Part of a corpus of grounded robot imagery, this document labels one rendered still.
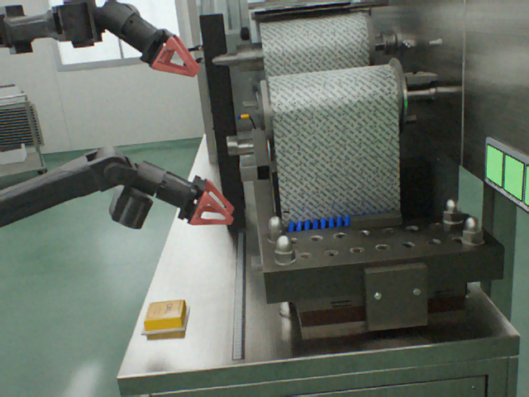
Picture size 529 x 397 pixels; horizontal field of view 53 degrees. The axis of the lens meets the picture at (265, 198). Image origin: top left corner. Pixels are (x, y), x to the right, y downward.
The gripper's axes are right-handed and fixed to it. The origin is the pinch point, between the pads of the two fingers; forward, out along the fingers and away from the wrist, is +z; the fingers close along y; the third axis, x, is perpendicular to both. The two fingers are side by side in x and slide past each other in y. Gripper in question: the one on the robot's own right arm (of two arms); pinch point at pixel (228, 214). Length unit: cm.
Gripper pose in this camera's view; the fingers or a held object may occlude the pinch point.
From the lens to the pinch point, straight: 106.2
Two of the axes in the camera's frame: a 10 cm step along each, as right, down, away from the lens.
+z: 8.9, 4.1, 1.7
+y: 0.3, 3.2, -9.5
